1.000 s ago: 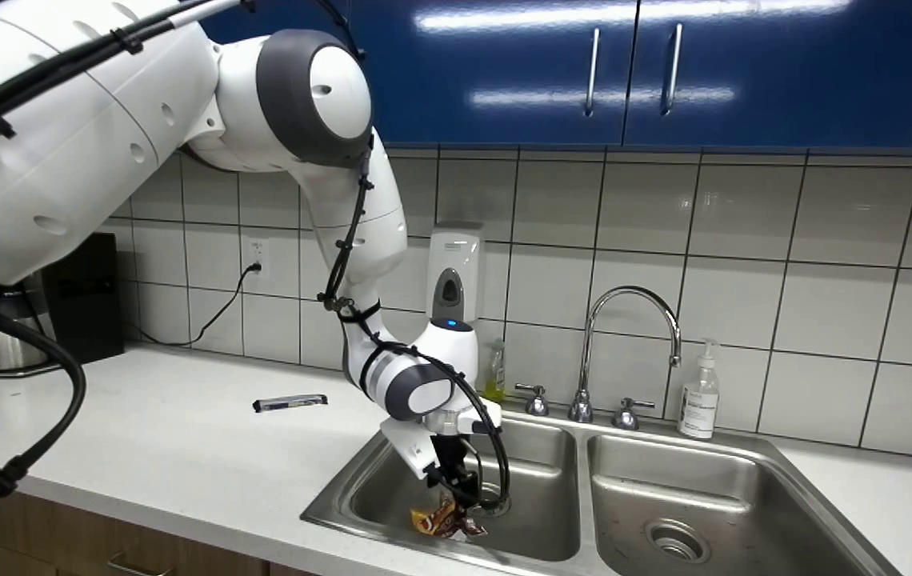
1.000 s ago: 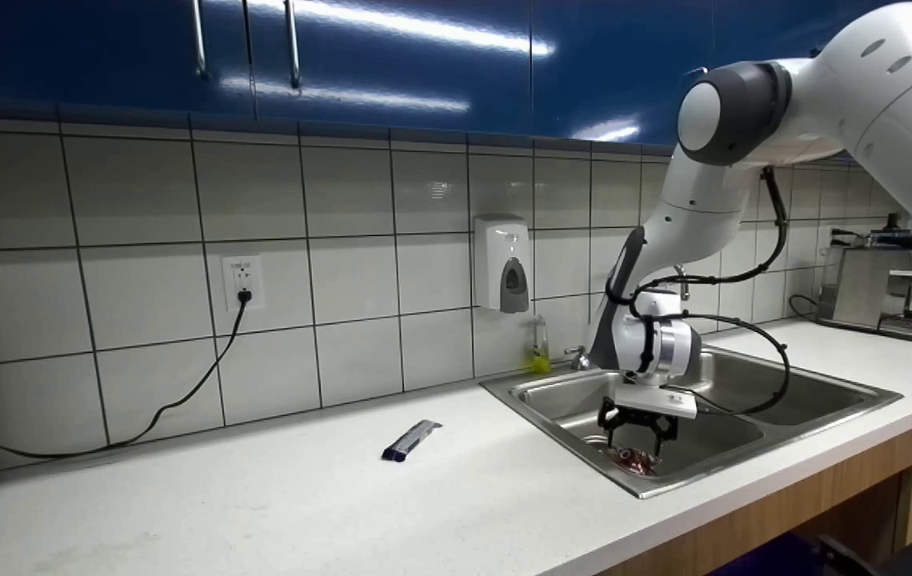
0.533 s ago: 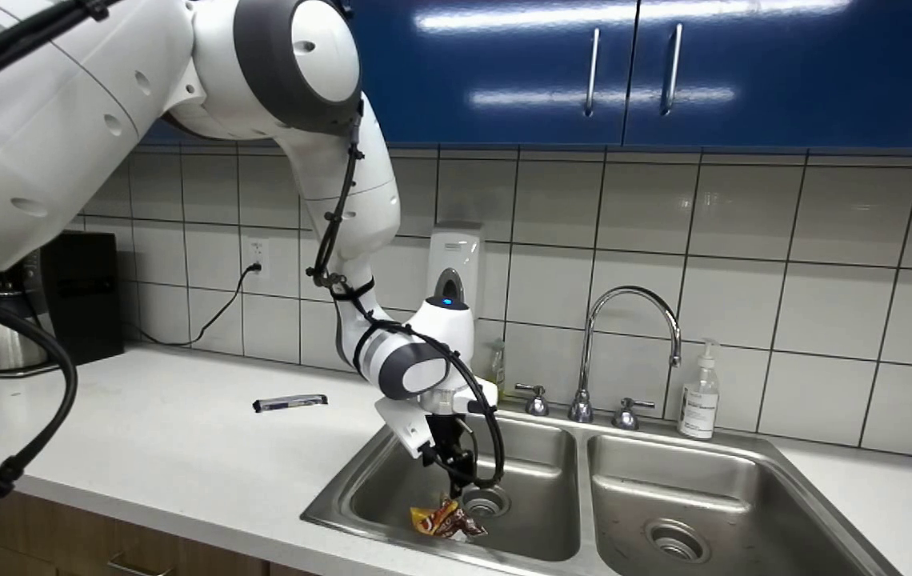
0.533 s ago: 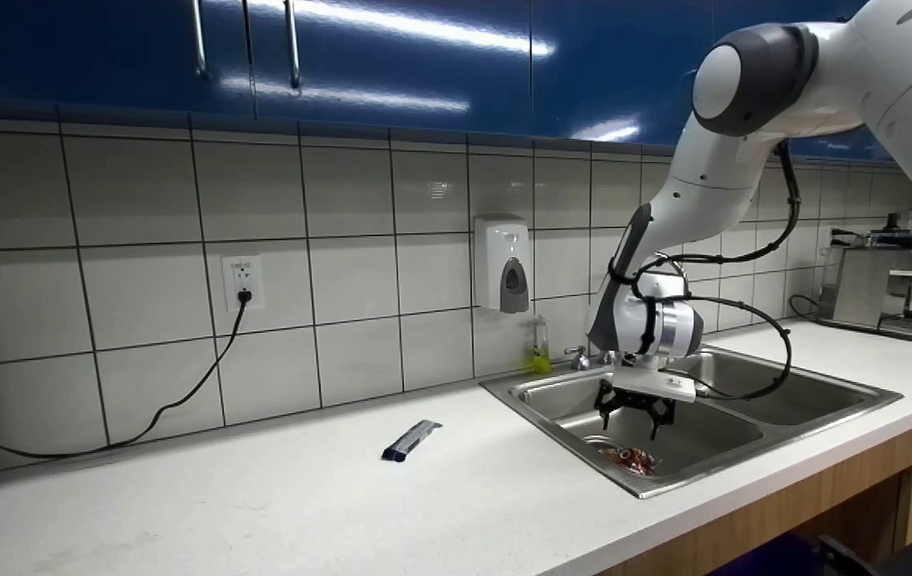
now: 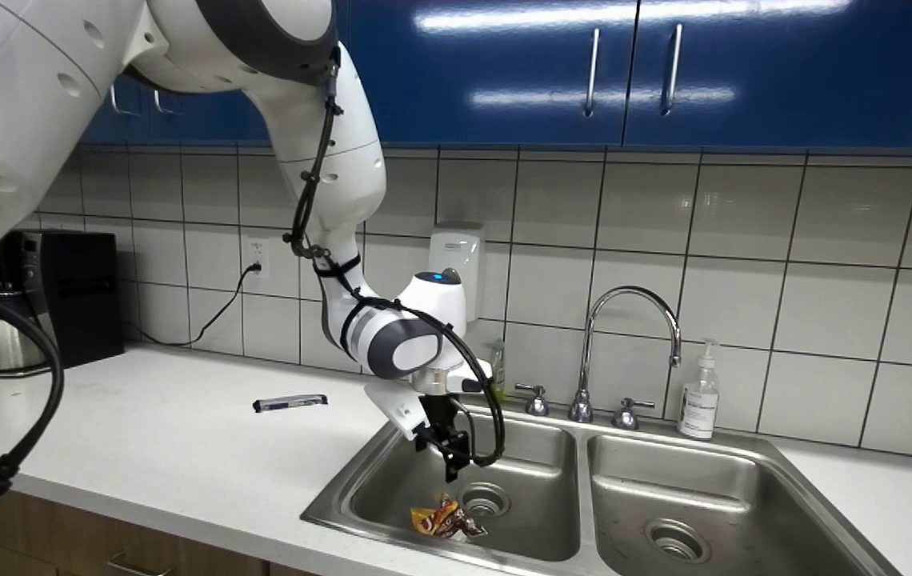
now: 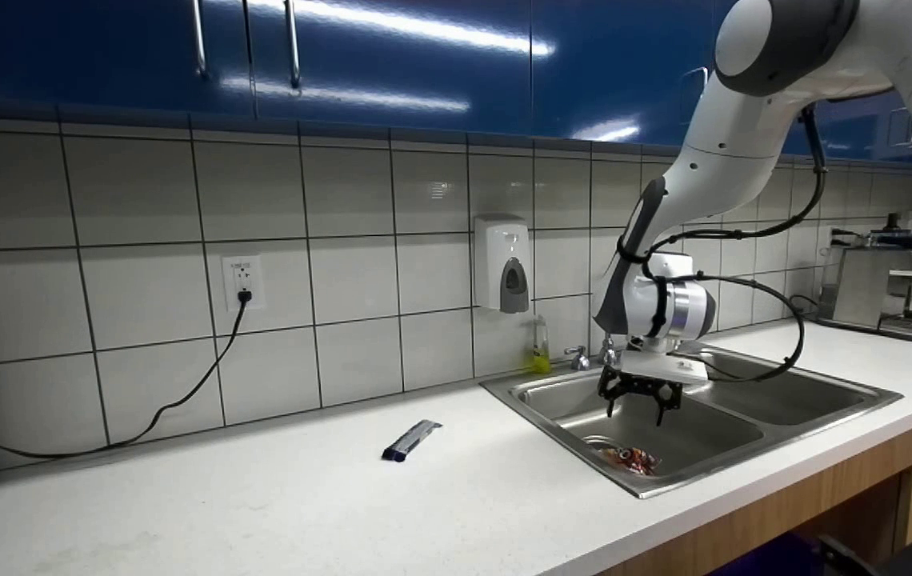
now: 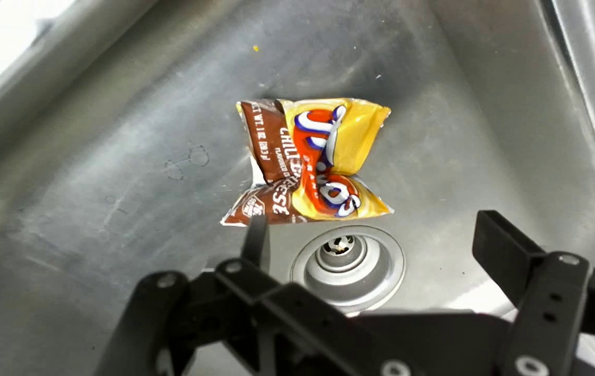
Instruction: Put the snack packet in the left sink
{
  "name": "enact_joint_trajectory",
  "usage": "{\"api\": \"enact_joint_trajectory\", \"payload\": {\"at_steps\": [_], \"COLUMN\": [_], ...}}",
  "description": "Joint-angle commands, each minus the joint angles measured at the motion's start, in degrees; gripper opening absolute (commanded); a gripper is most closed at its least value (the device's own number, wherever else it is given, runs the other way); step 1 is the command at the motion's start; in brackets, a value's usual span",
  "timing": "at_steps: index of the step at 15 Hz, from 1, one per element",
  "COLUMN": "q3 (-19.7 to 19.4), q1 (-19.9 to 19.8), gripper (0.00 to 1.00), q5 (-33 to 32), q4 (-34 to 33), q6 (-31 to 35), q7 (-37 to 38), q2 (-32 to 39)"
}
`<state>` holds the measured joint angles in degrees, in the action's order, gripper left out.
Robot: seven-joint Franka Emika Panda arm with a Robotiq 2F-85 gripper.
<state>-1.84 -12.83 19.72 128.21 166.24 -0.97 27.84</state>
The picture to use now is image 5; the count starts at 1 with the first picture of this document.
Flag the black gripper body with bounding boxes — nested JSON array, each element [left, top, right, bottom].
[[417, 395, 476, 451]]

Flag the brown yellow snack packet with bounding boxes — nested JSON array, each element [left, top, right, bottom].
[[408, 491, 496, 545]]

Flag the round steel sink drain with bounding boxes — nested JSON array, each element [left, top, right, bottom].
[[455, 480, 511, 529], [645, 520, 713, 567]]

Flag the stainless steel double sink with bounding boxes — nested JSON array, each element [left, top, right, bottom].
[[298, 409, 905, 576]]

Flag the black marker pen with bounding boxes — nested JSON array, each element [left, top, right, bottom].
[[249, 392, 332, 416]]

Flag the chrome gooseneck faucet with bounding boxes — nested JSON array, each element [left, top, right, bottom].
[[562, 281, 689, 425]]

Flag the clear pump soap bottle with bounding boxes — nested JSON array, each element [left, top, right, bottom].
[[674, 341, 725, 442]]

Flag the blue cabinet door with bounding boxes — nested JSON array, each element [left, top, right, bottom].
[[337, 0, 635, 155], [133, 73, 271, 150], [629, 0, 912, 155], [81, 99, 137, 147]]

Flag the wooden base cabinet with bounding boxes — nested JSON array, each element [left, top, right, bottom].
[[0, 483, 308, 576]]

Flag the black countertop appliance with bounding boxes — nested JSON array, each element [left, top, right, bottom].
[[20, 228, 127, 371]]

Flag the silver kettle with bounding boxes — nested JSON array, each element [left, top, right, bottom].
[[0, 281, 52, 377]]

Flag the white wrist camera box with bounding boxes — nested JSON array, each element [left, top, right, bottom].
[[364, 377, 428, 442]]

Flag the chrome faucet handle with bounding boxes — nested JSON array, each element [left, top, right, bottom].
[[511, 382, 555, 420], [612, 395, 660, 431]]

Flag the white wall soap dispenser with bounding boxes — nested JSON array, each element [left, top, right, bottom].
[[428, 225, 487, 325]]

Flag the black power cord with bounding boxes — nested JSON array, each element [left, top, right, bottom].
[[137, 259, 265, 349]]

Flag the white wall outlet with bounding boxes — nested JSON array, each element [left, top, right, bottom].
[[240, 233, 271, 281]]

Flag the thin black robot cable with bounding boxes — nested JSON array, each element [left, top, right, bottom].
[[281, 61, 509, 470]]

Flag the thick black robot hose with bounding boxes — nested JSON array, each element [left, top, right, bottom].
[[0, 268, 68, 576]]

